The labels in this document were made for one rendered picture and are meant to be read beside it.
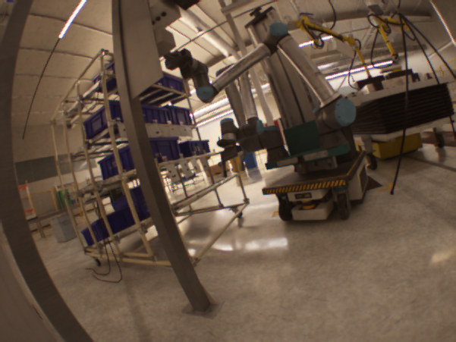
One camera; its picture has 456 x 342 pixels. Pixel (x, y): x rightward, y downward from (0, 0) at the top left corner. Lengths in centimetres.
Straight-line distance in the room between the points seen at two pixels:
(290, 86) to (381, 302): 152
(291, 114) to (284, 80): 30
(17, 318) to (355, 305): 138
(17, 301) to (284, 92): 216
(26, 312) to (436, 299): 157
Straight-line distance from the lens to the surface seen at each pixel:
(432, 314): 79
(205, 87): 103
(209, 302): 96
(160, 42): 79
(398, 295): 83
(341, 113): 111
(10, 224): 34
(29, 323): 115
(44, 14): 1189
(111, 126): 127
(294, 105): 162
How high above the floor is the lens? 61
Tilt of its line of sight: 3 degrees down
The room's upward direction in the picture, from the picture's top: 17 degrees counter-clockwise
